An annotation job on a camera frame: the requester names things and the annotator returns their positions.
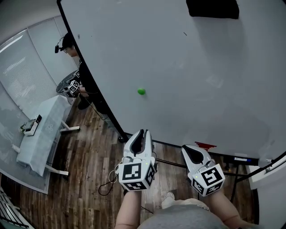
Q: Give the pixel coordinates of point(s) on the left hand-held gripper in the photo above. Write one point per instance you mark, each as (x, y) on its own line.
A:
(130, 171)

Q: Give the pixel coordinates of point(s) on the black capped white marker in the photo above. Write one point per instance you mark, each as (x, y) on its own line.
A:
(264, 162)

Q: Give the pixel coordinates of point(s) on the white metal rack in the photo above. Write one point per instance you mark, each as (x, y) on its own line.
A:
(11, 210)

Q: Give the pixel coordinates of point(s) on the small white bottle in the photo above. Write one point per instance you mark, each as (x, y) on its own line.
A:
(15, 148)

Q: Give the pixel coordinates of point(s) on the whiteboard on black stand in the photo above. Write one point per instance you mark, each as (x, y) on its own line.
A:
(178, 67)

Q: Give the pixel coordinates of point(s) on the black whiteboard eraser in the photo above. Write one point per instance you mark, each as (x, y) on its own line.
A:
(212, 9)

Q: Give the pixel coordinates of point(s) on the person's grey shirt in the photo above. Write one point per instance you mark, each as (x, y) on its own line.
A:
(183, 218)

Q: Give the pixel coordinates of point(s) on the round black side table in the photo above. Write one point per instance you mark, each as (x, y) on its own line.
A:
(63, 85)

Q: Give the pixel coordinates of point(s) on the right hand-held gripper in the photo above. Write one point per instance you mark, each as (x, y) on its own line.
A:
(211, 176)

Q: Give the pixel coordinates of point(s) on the person's right forearm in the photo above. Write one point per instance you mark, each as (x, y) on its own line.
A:
(225, 208)

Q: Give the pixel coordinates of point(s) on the table with white cloth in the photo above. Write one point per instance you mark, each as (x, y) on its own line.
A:
(42, 138)

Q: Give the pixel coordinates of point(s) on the person's left forearm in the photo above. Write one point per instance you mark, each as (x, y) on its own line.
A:
(128, 210)

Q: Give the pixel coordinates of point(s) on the small white device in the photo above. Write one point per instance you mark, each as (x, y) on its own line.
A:
(31, 127)

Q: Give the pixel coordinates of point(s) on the person's white shoe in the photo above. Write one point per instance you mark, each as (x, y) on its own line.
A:
(169, 196)

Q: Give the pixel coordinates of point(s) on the person's beige trousers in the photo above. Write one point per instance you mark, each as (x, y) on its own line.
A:
(190, 202)

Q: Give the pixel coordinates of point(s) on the blue capped marker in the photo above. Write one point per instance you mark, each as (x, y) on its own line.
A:
(243, 159)

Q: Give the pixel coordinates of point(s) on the small green magnet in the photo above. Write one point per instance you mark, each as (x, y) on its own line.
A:
(141, 91)

